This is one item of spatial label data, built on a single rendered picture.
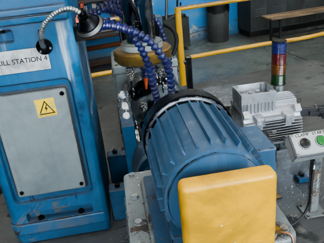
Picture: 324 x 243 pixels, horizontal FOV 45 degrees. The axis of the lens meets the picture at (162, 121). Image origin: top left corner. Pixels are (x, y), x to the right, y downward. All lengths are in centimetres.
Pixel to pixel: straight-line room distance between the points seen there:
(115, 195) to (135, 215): 53
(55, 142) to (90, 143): 10
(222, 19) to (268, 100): 526
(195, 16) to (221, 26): 51
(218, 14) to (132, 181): 577
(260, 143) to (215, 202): 18
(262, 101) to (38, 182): 75
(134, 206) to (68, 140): 41
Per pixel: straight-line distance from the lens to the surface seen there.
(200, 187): 50
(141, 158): 104
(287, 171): 148
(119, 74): 171
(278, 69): 170
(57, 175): 120
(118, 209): 133
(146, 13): 118
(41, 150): 117
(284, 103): 140
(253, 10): 676
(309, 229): 130
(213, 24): 658
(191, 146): 59
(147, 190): 81
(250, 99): 133
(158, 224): 72
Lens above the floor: 163
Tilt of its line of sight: 25 degrees down
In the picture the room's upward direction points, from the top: 6 degrees counter-clockwise
